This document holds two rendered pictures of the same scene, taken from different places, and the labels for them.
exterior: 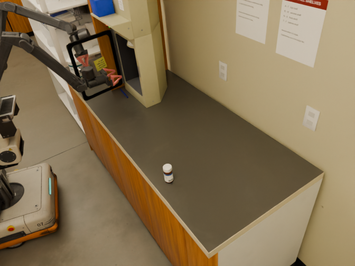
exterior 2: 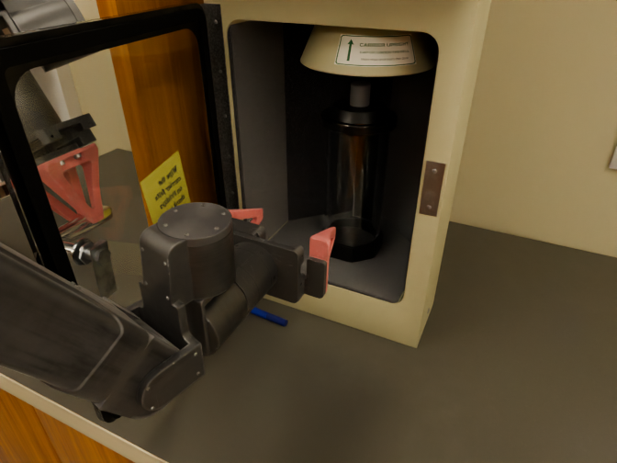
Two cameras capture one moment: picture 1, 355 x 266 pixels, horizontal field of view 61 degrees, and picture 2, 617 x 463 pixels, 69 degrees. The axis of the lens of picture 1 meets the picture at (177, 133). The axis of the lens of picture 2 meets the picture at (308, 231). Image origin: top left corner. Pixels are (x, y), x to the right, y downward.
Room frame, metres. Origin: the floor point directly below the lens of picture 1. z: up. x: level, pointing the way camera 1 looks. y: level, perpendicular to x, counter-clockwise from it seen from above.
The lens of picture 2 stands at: (1.36, 0.59, 1.44)
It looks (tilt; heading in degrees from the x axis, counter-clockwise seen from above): 32 degrees down; 326
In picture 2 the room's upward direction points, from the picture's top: straight up
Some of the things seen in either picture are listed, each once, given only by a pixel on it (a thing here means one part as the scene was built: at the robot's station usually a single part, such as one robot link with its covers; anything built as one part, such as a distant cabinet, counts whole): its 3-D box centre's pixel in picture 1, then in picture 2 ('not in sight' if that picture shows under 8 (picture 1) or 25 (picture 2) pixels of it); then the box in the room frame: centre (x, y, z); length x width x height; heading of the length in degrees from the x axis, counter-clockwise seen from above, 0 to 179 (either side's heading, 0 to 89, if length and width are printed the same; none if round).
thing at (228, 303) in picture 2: (91, 82); (206, 308); (1.66, 0.49, 1.17); 0.07 x 0.06 x 0.07; 120
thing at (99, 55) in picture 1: (96, 66); (154, 208); (1.83, 0.48, 1.19); 0.30 x 0.01 x 0.40; 127
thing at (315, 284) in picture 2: (113, 77); (306, 249); (1.69, 0.36, 1.16); 0.09 x 0.07 x 0.07; 120
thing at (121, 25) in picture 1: (111, 25); not in sight; (1.77, 0.31, 1.46); 0.32 x 0.11 x 0.10; 30
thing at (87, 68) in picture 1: (84, 77); (168, 294); (1.65, 0.52, 1.21); 0.12 x 0.09 x 0.11; 107
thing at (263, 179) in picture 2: (145, 58); (353, 141); (1.86, 0.16, 1.19); 0.26 x 0.24 x 0.35; 30
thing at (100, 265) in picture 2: not in sight; (99, 270); (1.75, 0.55, 1.18); 0.02 x 0.02 x 0.06; 37
